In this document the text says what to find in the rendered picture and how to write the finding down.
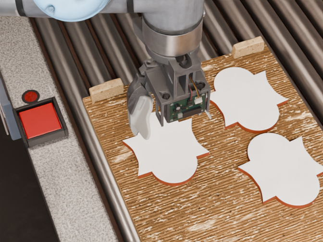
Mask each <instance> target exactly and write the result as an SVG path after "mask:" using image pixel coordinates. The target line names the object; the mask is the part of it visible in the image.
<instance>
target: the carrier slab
mask: <svg viewBox="0 0 323 242"><path fill-rule="evenodd" d="M231 67H239V68H243V69H246V70H248V71H249V72H251V73H252V74H253V75H256V74H258V73H261V72H263V71H265V73H266V78H267V81H268V83H269V84H270V86H271V87H272V88H273V90H274V91H275V92H276V93H278V94H279V95H281V96H283V97H285V98H287V99H288V102H287V103H286V104H283V105H281V106H279V107H278V109H279V118H278V122H277V124H276V125H275V127H274V128H273V129H271V130H270V131H268V132H265V133H275V134H278V135H281V136H283V137H284V138H286V139H287V140H288V141H290V142H291V141H293V140H295V139H297V138H299V137H301V136H302V141H303V145H304V148H305V150H306V151H307V152H308V154H309V155H310V156H311V157H312V159H313V160H314V161H316V162H317V163H319V164H320V165H322V166H323V132H322V130H321V129H320V127H319V125H318V124H317V122H316V121H315V119H314V118H313V116H312V115H311V113H310V111H309V110H308V108H307V107H306V105H305V104H304V102H303V101H302V99H301V98H300V96H299V94H298V93H297V91H296V90H295V88H294V87H293V85H292V84H291V82H290V80H289V79H288V77H287V76H286V74H285V73H284V71H283V70H282V68H281V67H280V65H279V63H278V62H277V60H276V59H275V57H274V56H273V54H272V53H271V51H270V50H269V48H268V47H267V45H266V44H265V43H264V50H263V51H260V52H257V53H253V54H249V55H246V56H242V57H239V58H237V59H234V58H233V56H232V54H231V53H229V54H226V55H223V56H219V57H217V58H213V59H210V60H206V61H203V62H201V68H202V70H203V71H204V73H205V79H206V80H207V82H208V84H209V86H210V88H211V93H212V92H214V88H213V85H214V79H215V77H216V75H217V74H218V73H219V72H220V71H222V70H224V69H226V68H231ZM129 85H130V84H128V85H124V92H123V93H122V94H119V95H116V96H113V97H110V98H107V99H104V100H100V101H96V102H92V101H91V98H90V96H89V97H86V98H83V104H84V107H85V109H86V112H87V114H88V117H89V119H90V121H91V124H92V126H93V129H94V131H95V133H96V136H97V138H98V141H99V143H100V146H101V148H102V150H103V153H104V155H105V157H106V160H107V162H108V164H109V167H110V169H111V172H112V174H113V177H114V179H115V181H116V184H117V186H118V189H119V191H120V194H121V196H122V198H123V201H124V203H125V206H126V208H127V211H128V213H129V215H130V218H131V220H132V222H133V225H134V227H135V229H136V232H137V234H138V237H139V239H140V242H323V174H322V175H321V176H319V177H317V178H318V180H319V183H320V190H319V193H318V196H317V198H316V200H315V201H314V202H313V203H312V204H311V205H309V206H307V207H304V208H290V207H287V206H285V205H283V204H281V203H279V202H278V201H277V200H276V199H273V200H271V201H269V202H267V203H265V204H262V199H261V193H260V191H259V189H258V187H257V186H256V185H255V183H254V182H253V181H252V179H251V178H250V177H248V176H247V175H245V174H244V173H242V172H240V171H238V170H237V169H238V167H239V166H241V165H243V164H245V163H247V162H248V158H247V150H248V146H249V144H250V142H251V140H252V139H253V138H254V137H256V136H258V135H260V134H263V133H249V132H247V131H244V130H243V129H241V128H240V127H239V126H238V125H235V126H233V127H231V128H228V129H226V130H225V124H224V119H223V117H222V115H221V114H220V112H219V111H218V109H217V108H216V107H215V106H214V105H213V104H211V103H210V106H209V113H210V115H211V119H210V118H209V117H208V115H207V114H206V112H203V113H201V115H198V114H196V115H193V116H190V117H187V118H184V119H181V120H178V122H181V121H185V120H188V119H191V118H192V123H191V128H192V132H193V134H194V136H195V138H196V140H197V142H198V143H199V144H200V145H201V146H202V147H204V148H205V149H207V150H208V151H209V152H210V153H209V155H208V156H205V157H201V158H198V159H197V171H196V173H195V175H194V177H193V178H192V179H191V180H190V181H189V182H187V183H185V184H183V185H179V186H169V185H165V184H162V183H160V182H159V181H157V180H156V179H155V178H154V177H153V175H152V174H151V175H149V176H146V177H143V178H140V179H138V170H139V165H138V162H137V160H136V157H135V155H134V153H133V152H132V151H131V150H130V149H129V148H128V147H126V146H125V145H123V140H125V139H129V138H132V137H135V136H134V134H133V133H132V131H131V128H130V126H129V121H128V111H127V99H126V94H127V90H128V87H129Z"/></svg>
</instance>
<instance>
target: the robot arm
mask: <svg viewBox="0 0 323 242"><path fill-rule="evenodd" d="M135 12H142V16H141V17H137V18H134V19H133V20H132V24H133V29H134V33H135V35H136V36H137V37H138V38H139V39H140V40H141V41H142V43H143V44H144V45H145V48H146V51H147V53H148V54H149V55H150V56H151V59H149V60H145V61H144V64H143V65H142V66H141V67H140V68H139V71H140V72H139V73H136V75H135V78H134V79H133V81H132V82H131V84H130V85H129V87H128V90H127V94H126V99H127V111H128V121H129V126H130V128H131V131H132V133H133V134H134V136H137V135H138V133H140V134H141V136H142V137H143V138H144V139H145V140H148V139H149V138H150V134H151V130H150V123H149V117H150V114H151V112H152V109H153V102H154V99H153V97H152V95H151V93H153V95H154V97H155V112H156V117H157V119H158V121H159V123H160V125H161V127H163V121H164V118H165V120H166V122H167V123H171V122H174V121H178V120H181V119H184V118H187V117H190V116H193V115H196V114H198V115H201V113H203V112H206V114H207V115H208V117H209V118H210V119H211V115H210V113H209V106H210V96H211V88H210V86H209V84H208V82H207V80H206V79H205V73H204V71H203V70H202V68H201V62H200V60H199V58H198V56H197V53H198V51H199V48H200V41H201V37H202V24H203V17H204V16H205V15H206V12H205V10H204V0H0V16H21V17H22V16H23V17H42V18H55V19H58V20H61V21H66V22H77V21H82V20H85V19H88V18H90V17H92V16H94V15H96V14H97V13H135ZM206 97H207V98H206ZM158 106H159V107H160V110H161V114H160V113H159V111H158Z"/></svg>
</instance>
